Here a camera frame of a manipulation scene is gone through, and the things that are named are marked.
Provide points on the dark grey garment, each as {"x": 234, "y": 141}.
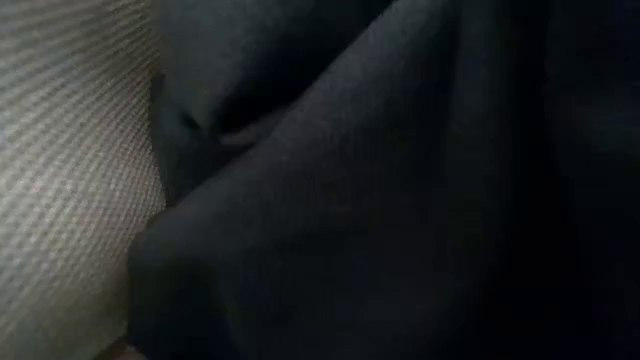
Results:
{"x": 360, "y": 210}

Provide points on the white knit garment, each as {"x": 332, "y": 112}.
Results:
{"x": 70, "y": 165}

